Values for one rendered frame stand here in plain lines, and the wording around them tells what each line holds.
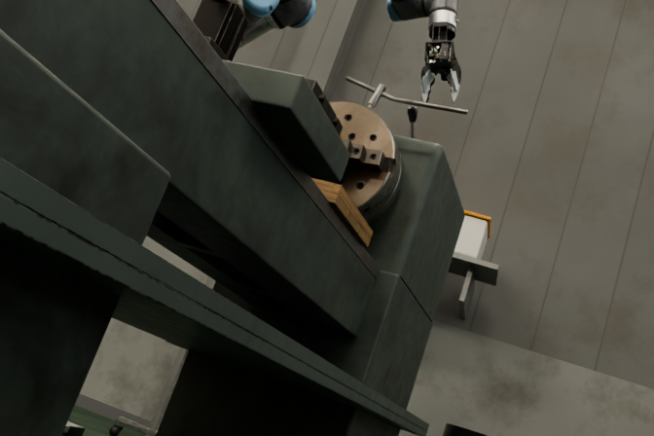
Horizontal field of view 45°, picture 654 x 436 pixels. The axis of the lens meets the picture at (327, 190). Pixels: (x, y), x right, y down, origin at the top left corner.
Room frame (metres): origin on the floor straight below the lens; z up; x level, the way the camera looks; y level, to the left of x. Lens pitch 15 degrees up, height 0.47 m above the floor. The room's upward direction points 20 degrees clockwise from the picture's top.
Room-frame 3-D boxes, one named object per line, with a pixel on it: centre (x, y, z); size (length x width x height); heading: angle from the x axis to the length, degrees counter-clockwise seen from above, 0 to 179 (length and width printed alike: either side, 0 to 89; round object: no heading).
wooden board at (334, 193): (1.72, 0.09, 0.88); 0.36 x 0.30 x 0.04; 68
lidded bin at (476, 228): (4.74, -0.80, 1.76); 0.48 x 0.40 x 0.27; 74
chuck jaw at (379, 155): (1.84, -0.06, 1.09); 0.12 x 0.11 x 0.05; 68
